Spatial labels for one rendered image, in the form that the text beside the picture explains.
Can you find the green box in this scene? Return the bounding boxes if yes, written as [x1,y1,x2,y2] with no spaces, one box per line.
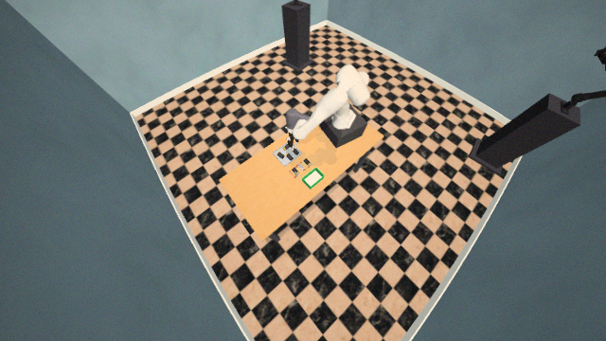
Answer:
[302,167,325,189]

